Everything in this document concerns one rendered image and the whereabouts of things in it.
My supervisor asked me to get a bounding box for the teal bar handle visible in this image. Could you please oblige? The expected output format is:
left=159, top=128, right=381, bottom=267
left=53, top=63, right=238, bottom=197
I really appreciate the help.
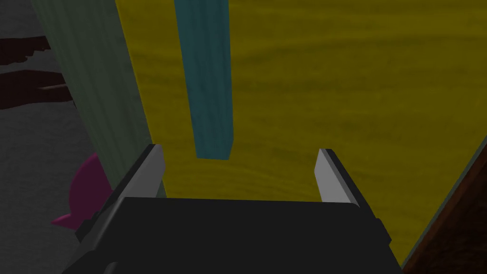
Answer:
left=174, top=0, right=234, bottom=160

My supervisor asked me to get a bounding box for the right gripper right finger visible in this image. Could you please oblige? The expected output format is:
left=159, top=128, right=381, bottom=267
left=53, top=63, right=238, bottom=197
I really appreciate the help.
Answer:
left=314, top=148, right=393, bottom=246

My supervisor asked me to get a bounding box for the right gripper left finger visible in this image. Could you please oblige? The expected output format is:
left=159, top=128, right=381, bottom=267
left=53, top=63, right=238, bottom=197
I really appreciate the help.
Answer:
left=75, top=143, right=167, bottom=244

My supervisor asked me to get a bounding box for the magenta rounded object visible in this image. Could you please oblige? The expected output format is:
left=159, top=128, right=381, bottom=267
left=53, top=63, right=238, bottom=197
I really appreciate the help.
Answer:
left=51, top=152, right=115, bottom=231

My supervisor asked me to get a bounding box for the grey-green cupboard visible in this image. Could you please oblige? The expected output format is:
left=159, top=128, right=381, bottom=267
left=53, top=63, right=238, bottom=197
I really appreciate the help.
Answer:
left=30, top=0, right=168, bottom=199

